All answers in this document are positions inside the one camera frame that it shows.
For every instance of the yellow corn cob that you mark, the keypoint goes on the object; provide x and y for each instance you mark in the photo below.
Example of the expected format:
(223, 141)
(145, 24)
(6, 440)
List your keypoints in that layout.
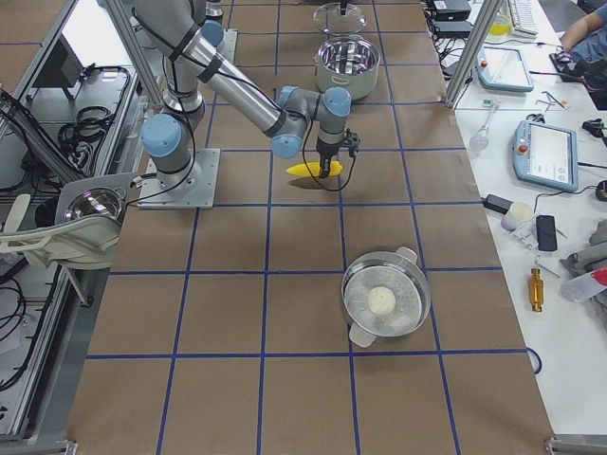
(311, 169)

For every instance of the glass pot lid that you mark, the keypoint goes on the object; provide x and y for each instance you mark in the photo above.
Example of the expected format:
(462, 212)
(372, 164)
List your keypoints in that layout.
(339, 18)

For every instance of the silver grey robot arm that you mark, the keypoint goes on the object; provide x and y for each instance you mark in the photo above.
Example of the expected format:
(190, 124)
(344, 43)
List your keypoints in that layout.
(176, 29)

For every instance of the black power adapter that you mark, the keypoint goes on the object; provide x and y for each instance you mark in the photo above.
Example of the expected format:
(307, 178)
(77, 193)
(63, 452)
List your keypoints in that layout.
(496, 203)

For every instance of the gold brass fitting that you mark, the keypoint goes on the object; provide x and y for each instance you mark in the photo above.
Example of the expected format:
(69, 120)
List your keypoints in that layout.
(535, 290)

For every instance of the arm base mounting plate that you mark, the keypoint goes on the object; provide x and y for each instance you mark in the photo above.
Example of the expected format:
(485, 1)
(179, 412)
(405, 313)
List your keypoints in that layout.
(192, 188)

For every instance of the white lavender jar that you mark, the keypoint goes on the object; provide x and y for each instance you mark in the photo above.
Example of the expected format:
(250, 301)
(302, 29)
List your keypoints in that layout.
(517, 215)

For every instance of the white open rice cooker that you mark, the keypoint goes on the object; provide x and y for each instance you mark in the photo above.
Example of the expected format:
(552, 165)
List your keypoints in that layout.
(86, 230)

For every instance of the white light bulb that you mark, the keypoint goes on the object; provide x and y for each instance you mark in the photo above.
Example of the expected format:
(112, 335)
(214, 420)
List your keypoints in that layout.
(480, 140)

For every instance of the steel steamer pot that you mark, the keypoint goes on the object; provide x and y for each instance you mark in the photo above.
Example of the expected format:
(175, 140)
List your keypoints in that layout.
(397, 270)

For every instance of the white steamed bun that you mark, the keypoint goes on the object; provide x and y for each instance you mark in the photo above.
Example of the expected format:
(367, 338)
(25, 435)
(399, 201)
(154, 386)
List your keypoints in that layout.
(381, 300)

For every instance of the aluminium frame post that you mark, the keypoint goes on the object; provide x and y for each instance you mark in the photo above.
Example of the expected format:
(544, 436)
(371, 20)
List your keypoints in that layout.
(480, 29)

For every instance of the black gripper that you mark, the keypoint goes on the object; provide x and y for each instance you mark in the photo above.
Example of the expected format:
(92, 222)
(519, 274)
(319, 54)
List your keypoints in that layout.
(326, 154)

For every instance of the blue teach pendant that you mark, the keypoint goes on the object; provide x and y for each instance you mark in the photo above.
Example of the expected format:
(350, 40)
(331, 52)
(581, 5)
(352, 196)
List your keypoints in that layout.
(503, 68)
(546, 155)

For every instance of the pale green electric pot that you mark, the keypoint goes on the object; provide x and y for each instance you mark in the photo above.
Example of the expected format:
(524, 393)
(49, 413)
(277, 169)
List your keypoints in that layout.
(348, 62)

